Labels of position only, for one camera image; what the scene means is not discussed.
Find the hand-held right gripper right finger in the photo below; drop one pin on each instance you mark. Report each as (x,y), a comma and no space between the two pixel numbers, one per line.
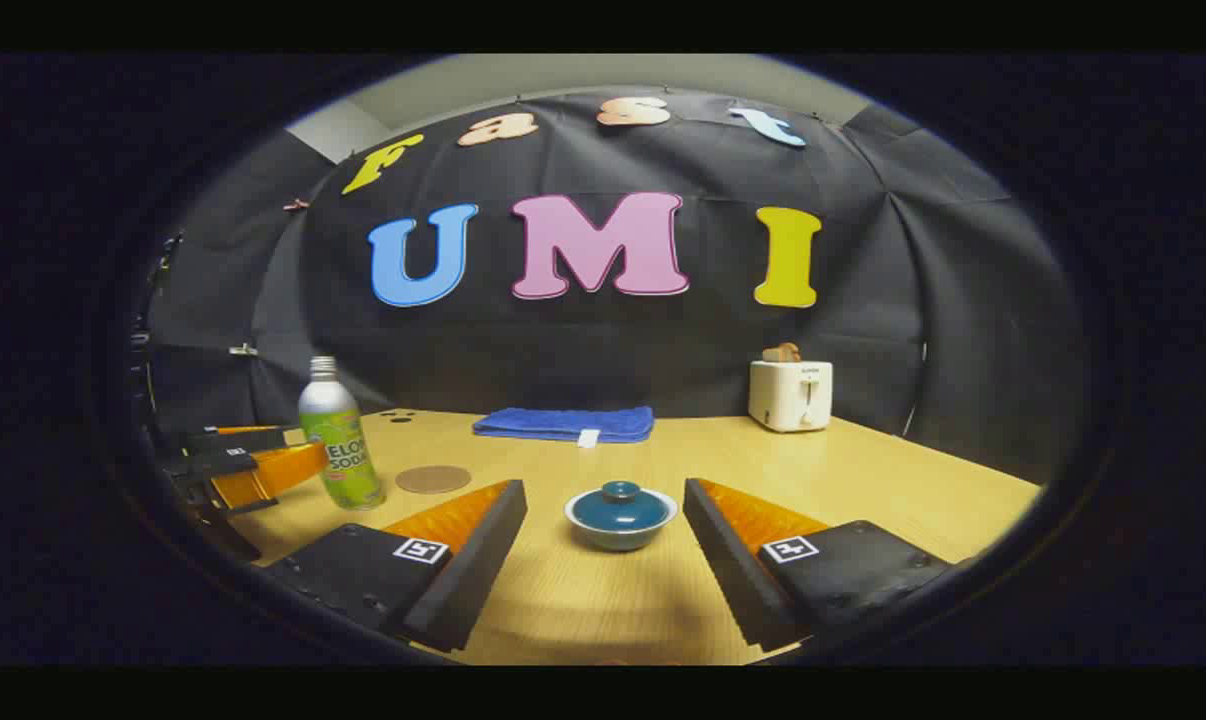
(733,570)

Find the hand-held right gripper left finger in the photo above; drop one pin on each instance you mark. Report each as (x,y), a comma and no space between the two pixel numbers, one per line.
(473,570)

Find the bread slice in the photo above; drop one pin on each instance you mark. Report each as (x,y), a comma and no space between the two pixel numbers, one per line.
(781,352)

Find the round brown coaster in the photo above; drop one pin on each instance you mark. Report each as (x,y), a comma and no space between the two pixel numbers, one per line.
(433,479)

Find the blue teacup lid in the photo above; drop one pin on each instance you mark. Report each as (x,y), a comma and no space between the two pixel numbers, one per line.
(620,508)

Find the white clip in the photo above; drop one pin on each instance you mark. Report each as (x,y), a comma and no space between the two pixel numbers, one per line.
(243,350)

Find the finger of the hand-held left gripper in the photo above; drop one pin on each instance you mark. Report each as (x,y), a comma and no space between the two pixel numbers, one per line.
(213,465)
(233,438)

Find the black backdrop cloth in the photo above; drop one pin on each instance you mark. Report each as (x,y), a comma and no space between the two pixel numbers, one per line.
(663,350)

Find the blue teacup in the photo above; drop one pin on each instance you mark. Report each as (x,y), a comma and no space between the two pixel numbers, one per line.
(618,541)

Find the green label silver water bottle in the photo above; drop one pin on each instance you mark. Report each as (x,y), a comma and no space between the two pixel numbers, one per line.
(348,455)

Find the folded blue towel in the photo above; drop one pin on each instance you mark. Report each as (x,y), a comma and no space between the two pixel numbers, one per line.
(563,424)

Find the white toaster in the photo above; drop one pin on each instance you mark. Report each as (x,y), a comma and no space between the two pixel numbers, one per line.
(788,395)

